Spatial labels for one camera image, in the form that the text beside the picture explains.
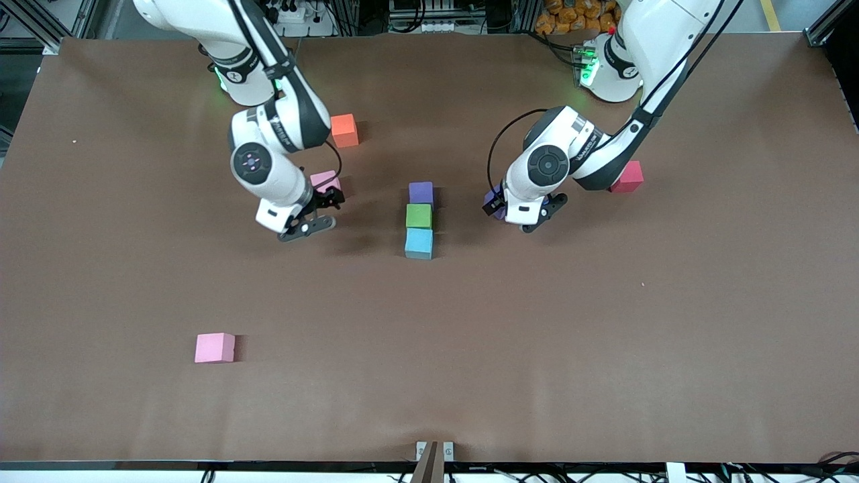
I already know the teal foam cube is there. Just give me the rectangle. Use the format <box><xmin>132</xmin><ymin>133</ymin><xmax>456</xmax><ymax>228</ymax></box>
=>
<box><xmin>404</xmin><ymin>228</ymin><xmax>434</xmax><ymax>260</ymax></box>

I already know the red foam cube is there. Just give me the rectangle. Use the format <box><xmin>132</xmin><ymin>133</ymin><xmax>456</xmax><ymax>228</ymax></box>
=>
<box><xmin>609</xmin><ymin>160</ymin><xmax>644</xmax><ymax>194</ymax></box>

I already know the orange foam cube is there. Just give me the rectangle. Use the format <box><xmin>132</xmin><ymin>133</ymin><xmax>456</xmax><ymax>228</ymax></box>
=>
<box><xmin>330</xmin><ymin>113</ymin><xmax>360</xmax><ymax>148</ymax></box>

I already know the brown table cover mat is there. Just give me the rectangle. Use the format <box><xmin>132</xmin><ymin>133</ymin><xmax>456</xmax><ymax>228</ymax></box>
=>
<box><xmin>0</xmin><ymin>34</ymin><xmax>859</xmax><ymax>465</ymax></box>

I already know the white power strip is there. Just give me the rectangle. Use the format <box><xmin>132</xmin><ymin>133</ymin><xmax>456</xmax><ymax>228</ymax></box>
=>
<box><xmin>268</xmin><ymin>0</ymin><xmax>336</xmax><ymax>38</ymax></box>

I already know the grey power strip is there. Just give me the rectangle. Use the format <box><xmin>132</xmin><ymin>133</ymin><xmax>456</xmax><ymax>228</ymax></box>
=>
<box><xmin>389</xmin><ymin>19</ymin><xmax>470</xmax><ymax>34</ymax></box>

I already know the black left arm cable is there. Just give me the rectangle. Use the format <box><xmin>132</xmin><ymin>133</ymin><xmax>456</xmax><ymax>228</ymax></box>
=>
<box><xmin>487</xmin><ymin>0</ymin><xmax>746</xmax><ymax>197</ymax></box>

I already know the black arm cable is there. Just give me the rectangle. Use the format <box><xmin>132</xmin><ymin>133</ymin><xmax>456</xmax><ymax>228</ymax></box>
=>
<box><xmin>487</xmin><ymin>0</ymin><xmax>746</xmax><ymax>197</ymax></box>
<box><xmin>228</xmin><ymin>0</ymin><xmax>344</xmax><ymax>192</ymax></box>

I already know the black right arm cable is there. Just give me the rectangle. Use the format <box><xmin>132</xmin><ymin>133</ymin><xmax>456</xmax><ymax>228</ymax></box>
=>
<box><xmin>228</xmin><ymin>0</ymin><xmax>344</xmax><ymax>192</ymax></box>

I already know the white metal bracket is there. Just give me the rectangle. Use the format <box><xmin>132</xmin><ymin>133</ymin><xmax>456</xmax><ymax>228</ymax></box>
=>
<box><xmin>415</xmin><ymin>441</ymin><xmax>455</xmax><ymax>462</ymax></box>

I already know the black table edge rail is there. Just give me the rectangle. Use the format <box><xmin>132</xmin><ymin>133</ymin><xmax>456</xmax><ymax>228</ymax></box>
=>
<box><xmin>0</xmin><ymin>460</ymin><xmax>859</xmax><ymax>472</ymax></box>

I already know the aluminium frame strut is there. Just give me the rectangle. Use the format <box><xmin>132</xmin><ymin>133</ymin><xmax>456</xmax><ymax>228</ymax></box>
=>
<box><xmin>0</xmin><ymin>0</ymin><xmax>101</xmax><ymax>54</ymax></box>

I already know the black frame strut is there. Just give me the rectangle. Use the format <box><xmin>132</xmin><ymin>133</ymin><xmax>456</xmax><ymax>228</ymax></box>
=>
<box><xmin>804</xmin><ymin>0</ymin><xmax>859</xmax><ymax>48</ymax></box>

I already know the black cable bundle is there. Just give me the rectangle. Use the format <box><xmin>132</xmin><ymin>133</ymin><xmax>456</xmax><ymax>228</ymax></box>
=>
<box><xmin>721</xmin><ymin>451</ymin><xmax>859</xmax><ymax>483</ymax></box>

